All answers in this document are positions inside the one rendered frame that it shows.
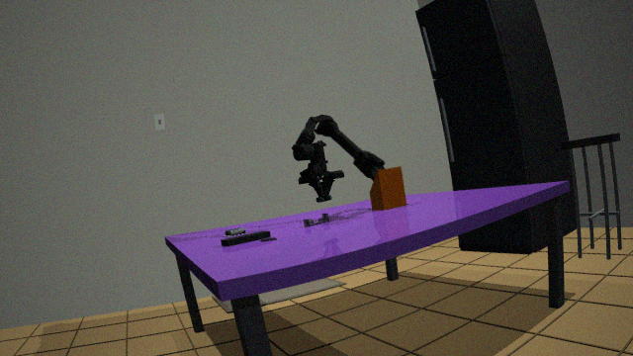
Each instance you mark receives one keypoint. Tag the black and green battery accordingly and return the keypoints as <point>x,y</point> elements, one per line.
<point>322,199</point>

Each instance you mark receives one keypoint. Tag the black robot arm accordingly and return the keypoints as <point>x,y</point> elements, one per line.
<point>304,148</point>

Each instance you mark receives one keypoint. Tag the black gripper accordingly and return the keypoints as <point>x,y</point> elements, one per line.
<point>322,188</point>

